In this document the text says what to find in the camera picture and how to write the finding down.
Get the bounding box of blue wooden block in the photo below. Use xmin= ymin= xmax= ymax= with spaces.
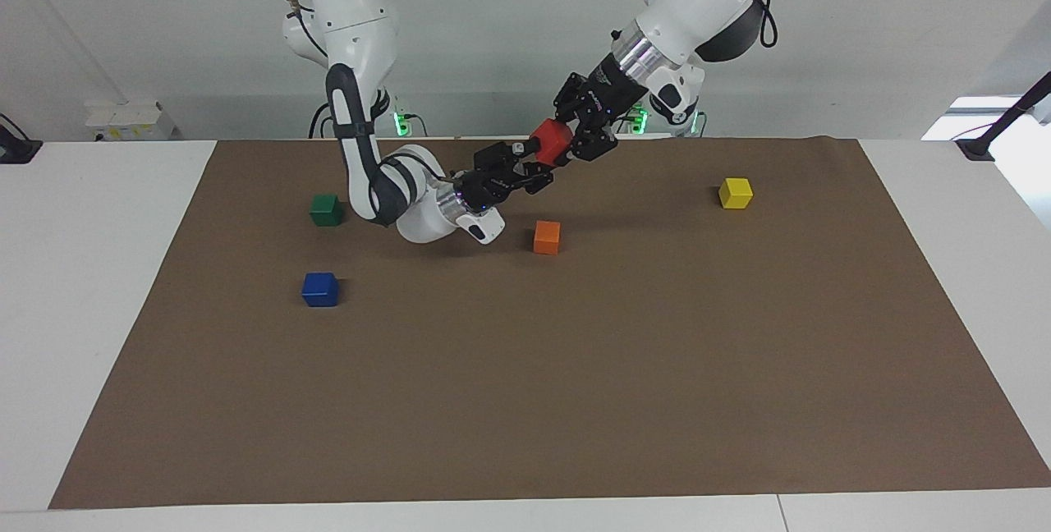
xmin=301 ymin=272 xmax=340 ymax=308

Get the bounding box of brown paper table mat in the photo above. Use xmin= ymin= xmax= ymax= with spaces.
xmin=48 ymin=136 xmax=1051 ymax=510

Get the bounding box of yellow wooden block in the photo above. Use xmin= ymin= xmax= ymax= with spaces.
xmin=718 ymin=177 xmax=754 ymax=210

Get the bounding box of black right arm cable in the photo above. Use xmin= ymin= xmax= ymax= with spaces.
xmin=259 ymin=0 xmax=331 ymax=67

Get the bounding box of white power strip box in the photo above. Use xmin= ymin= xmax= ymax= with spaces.
xmin=85 ymin=100 xmax=177 ymax=142

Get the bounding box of black camera stand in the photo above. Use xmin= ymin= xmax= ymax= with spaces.
xmin=0 ymin=113 xmax=44 ymax=165
xmin=955 ymin=71 xmax=1051 ymax=163

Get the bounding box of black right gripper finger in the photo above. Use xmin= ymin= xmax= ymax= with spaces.
xmin=508 ymin=168 xmax=556 ymax=195
xmin=474 ymin=141 xmax=539 ymax=177

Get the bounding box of red wooden block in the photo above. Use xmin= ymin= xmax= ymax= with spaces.
xmin=529 ymin=119 xmax=574 ymax=170

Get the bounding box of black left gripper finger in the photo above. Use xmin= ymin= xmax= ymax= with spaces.
xmin=571 ymin=122 xmax=619 ymax=163
xmin=553 ymin=71 xmax=593 ymax=127

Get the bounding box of green wooden block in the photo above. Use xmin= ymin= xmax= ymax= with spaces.
xmin=310 ymin=194 xmax=344 ymax=227

